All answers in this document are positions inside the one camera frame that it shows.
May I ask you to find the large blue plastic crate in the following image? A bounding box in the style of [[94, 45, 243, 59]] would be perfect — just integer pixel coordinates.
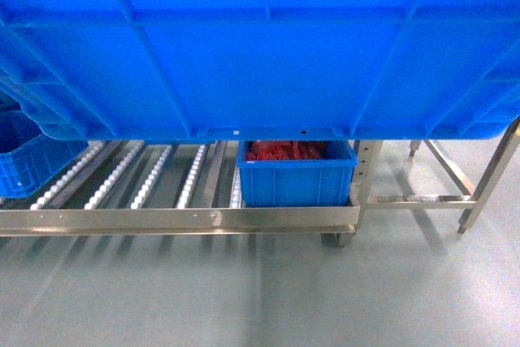
[[1, 0, 519, 142]]

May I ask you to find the steel roller shelf rack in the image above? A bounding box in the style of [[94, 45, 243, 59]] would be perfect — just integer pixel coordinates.
[[1, 141, 383, 246]]

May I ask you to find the blue bin with red parts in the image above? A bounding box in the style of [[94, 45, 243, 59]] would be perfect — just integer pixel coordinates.
[[236, 141, 358, 207]]

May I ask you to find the blue bin at left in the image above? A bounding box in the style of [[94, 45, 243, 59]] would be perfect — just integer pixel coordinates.
[[1, 103, 88, 198]]

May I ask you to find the steel table frame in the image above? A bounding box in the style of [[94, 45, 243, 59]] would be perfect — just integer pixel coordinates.
[[354, 119, 519, 234]]

